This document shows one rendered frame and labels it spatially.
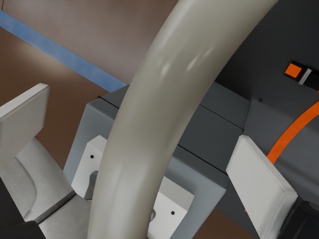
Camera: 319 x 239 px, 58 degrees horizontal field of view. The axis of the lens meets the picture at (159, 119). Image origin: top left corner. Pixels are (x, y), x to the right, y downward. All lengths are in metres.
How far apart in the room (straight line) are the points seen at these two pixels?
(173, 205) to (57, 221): 0.24
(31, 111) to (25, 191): 0.40
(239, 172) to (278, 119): 1.25
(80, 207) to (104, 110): 0.25
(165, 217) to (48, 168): 0.28
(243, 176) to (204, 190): 0.51
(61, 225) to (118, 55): 1.14
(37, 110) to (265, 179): 0.13
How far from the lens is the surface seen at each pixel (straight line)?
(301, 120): 1.43
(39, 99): 0.18
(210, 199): 0.71
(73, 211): 0.60
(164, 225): 0.70
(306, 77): 1.36
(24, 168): 0.58
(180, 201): 0.67
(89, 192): 0.73
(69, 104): 1.83
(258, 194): 0.17
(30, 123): 0.17
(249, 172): 0.18
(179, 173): 0.69
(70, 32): 1.73
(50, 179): 0.59
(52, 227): 0.58
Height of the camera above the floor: 1.38
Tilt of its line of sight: 62 degrees down
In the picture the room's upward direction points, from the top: 131 degrees counter-clockwise
